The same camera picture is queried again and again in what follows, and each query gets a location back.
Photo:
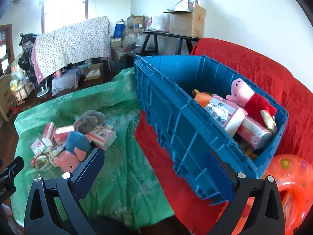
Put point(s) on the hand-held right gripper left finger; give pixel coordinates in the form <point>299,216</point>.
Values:
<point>88,173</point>

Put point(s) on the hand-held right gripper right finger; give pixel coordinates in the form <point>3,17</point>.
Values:
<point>220,176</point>

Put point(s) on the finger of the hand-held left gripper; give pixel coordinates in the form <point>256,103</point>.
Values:
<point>13,165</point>

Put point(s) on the pig plush blue shirt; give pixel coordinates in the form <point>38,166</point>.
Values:
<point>75,143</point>

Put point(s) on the pink white tissue pack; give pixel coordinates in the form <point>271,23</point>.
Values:
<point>102,137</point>

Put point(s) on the blue plastic crate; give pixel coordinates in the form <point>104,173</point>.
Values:
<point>171,117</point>

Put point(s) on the red white box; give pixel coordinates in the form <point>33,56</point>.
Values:
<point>48,132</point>
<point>38,146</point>

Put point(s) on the green patterned blanket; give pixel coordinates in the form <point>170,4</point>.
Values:
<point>127,166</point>

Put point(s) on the red flat pack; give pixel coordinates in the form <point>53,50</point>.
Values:
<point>63,133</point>

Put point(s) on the grey plush toy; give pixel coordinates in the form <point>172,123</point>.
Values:
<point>89,121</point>

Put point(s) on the labelled tissue pack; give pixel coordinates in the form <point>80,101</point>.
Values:
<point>225,112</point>

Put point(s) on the brown cardboard box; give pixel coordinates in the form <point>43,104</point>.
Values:
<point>5,95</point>

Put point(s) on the yellow snack packet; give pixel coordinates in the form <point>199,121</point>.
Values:
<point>267,121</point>

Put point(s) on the pile of toys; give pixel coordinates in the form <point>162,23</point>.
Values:
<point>20,85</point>

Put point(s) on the orange plush toy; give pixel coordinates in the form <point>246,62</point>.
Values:
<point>203,98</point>

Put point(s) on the white stand base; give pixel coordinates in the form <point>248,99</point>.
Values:
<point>44,90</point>

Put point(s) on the grey cushion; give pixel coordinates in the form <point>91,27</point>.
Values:
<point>64,82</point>

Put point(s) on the cardboard box with label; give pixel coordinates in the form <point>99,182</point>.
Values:
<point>94,72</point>

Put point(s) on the black garbage bag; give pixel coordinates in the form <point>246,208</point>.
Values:
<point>25,58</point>

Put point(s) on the wooden cabinet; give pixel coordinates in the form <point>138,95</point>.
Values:
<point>5,49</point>

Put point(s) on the floral cloth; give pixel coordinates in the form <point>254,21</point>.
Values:
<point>73,44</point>

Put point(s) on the pile of plastic bags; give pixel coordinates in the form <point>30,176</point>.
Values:
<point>133,42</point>

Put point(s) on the blue bag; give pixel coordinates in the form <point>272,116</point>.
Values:
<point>119,30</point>

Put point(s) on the black table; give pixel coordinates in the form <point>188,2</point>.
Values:
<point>171,34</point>

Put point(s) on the large cardboard box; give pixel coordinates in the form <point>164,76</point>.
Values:
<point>187,22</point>

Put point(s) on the small cardboard box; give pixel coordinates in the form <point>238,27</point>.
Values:
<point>136,23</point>

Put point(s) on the white paper roll pack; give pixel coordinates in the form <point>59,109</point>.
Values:
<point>159,22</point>

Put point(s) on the window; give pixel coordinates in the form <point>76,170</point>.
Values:
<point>64,7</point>

